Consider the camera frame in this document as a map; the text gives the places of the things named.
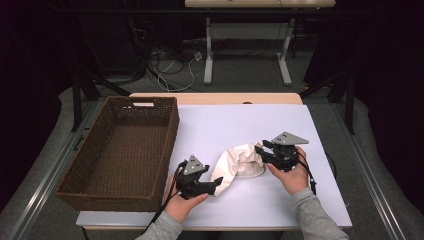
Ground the person's left hand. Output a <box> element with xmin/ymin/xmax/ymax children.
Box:
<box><xmin>164</xmin><ymin>174</ymin><xmax>209</xmax><ymax>224</ymax></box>

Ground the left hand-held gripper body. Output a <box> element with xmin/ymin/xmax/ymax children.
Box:
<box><xmin>174</xmin><ymin>154</ymin><xmax>216</xmax><ymax>201</ymax></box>

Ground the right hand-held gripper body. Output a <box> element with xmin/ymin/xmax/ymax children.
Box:
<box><xmin>263</xmin><ymin>131</ymin><xmax>310</xmax><ymax>173</ymax></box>

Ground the black metal stand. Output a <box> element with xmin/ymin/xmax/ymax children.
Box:
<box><xmin>299</xmin><ymin>71</ymin><xmax>356</xmax><ymax>135</ymax></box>
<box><xmin>70</xmin><ymin>71</ymin><xmax>131</xmax><ymax>133</ymax></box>

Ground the white floor cable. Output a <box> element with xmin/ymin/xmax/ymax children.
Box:
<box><xmin>156</xmin><ymin>53</ymin><xmax>198</xmax><ymax>93</ymax></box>

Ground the brown wicker basket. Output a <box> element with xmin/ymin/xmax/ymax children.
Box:
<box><xmin>54</xmin><ymin>95</ymin><xmax>181</xmax><ymax>213</ymax></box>

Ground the dark curtain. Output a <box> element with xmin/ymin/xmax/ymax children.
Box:
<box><xmin>0</xmin><ymin>0</ymin><xmax>81</xmax><ymax>211</ymax></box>
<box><xmin>303</xmin><ymin>0</ymin><xmax>424</xmax><ymax>214</ymax></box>

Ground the aluminium rail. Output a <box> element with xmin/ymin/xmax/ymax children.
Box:
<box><xmin>8</xmin><ymin>99</ymin><xmax>101</xmax><ymax>240</ymax></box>
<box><xmin>331</xmin><ymin>102</ymin><xmax>408</xmax><ymax>240</ymax></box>

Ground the right hand-held gripper black cable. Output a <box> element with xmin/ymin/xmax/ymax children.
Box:
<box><xmin>294</xmin><ymin>154</ymin><xmax>318</xmax><ymax>196</ymax></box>

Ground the black horizontal bar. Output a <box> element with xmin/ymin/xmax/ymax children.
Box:
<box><xmin>49</xmin><ymin>8</ymin><xmax>368</xmax><ymax>16</ymax></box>

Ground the white-legged desk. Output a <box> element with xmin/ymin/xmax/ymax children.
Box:
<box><xmin>184</xmin><ymin>0</ymin><xmax>337</xmax><ymax>87</ymax></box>

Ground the left hand-held gripper black cable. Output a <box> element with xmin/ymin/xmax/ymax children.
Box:
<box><xmin>144</xmin><ymin>159</ymin><xmax>189</xmax><ymax>233</ymax></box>

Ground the white table mat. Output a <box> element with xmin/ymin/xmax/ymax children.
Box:
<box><xmin>75</xmin><ymin>103</ymin><xmax>353</xmax><ymax>228</ymax></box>

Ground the bundle of black cables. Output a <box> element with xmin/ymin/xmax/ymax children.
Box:
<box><xmin>126</xmin><ymin>16</ymin><xmax>188</xmax><ymax>91</ymax></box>

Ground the person's right hand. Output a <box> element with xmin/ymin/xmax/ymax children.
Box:
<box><xmin>266</xmin><ymin>146</ymin><xmax>311</xmax><ymax>196</ymax></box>

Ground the cream baby bodysuit brown trim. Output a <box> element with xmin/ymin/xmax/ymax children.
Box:
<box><xmin>209</xmin><ymin>141</ymin><xmax>268</xmax><ymax>198</ymax></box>

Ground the hand-held gripper black cable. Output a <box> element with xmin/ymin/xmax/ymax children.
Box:
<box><xmin>144</xmin><ymin>159</ymin><xmax>189</xmax><ymax>233</ymax></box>
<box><xmin>294</xmin><ymin>154</ymin><xmax>318</xmax><ymax>196</ymax></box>

